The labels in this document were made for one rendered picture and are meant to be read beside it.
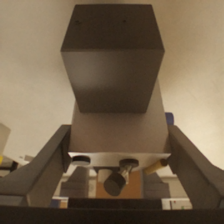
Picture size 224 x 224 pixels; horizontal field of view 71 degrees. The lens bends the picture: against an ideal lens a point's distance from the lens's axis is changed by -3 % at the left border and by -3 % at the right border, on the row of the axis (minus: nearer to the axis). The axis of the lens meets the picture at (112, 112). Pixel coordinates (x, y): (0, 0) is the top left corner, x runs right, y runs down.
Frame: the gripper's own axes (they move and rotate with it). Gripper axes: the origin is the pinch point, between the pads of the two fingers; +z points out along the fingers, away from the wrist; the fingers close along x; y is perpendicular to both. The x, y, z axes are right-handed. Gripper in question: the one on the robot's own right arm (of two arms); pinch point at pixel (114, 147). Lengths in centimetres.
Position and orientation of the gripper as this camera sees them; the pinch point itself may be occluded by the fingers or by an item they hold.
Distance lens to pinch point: 28.8
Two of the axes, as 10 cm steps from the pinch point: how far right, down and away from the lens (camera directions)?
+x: -10.0, -0.1, 0.2
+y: -0.1, -5.4, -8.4
